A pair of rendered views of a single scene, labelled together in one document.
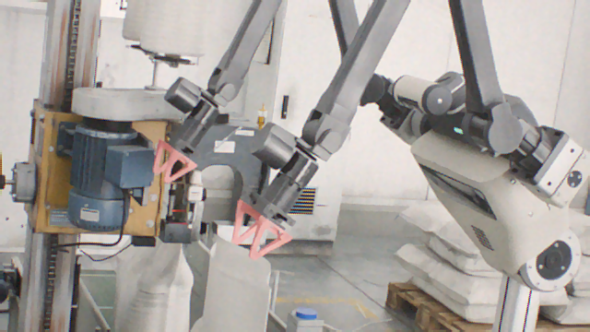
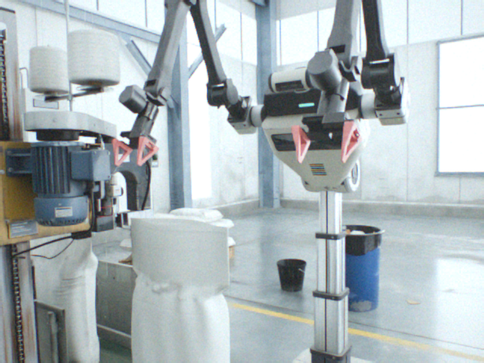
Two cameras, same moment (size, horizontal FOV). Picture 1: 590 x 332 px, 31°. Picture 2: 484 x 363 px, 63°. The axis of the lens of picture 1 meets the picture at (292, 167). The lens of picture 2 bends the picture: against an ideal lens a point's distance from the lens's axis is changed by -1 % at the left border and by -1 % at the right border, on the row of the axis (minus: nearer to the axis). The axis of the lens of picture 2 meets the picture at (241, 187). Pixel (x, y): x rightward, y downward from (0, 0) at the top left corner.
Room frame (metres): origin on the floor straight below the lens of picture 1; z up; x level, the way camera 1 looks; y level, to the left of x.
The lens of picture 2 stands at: (1.26, 0.67, 1.27)
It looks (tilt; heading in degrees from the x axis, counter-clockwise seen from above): 4 degrees down; 326
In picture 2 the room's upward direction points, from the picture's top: 1 degrees counter-clockwise
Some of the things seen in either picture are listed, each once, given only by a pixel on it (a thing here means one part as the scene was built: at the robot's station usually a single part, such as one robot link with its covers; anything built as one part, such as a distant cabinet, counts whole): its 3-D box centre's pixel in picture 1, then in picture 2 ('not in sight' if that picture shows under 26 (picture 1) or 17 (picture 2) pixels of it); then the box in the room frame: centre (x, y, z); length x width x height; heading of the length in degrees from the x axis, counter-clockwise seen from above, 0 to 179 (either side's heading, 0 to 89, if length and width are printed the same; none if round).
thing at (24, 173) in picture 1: (22, 182); not in sight; (2.71, 0.69, 1.14); 0.11 x 0.06 x 0.11; 23
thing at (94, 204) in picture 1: (101, 177); (60, 183); (2.56, 0.46, 1.21); 0.15 x 0.15 x 0.25
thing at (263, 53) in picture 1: (264, 38); not in sight; (6.77, 0.29, 1.34); 0.24 x 0.04 x 0.32; 23
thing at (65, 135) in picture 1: (83, 143); (32, 162); (2.63, 0.53, 1.27); 0.12 x 0.09 x 0.09; 113
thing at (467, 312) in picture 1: (468, 294); not in sight; (5.54, -1.03, 0.20); 0.66 x 0.44 x 0.12; 23
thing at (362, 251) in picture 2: not in sight; (354, 266); (3.53, -1.98, 0.32); 0.51 x 0.48 x 0.65; 113
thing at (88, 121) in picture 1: (107, 121); (57, 137); (2.56, 0.46, 1.35); 0.12 x 0.12 x 0.04
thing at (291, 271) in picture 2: not in sight; (291, 275); (4.16, -1.82, 0.13); 0.30 x 0.30 x 0.26
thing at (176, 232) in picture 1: (175, 231); (100, 223); (2.80, 0.29, 1.04); 0.08 x 0.06 x 0.05; 113
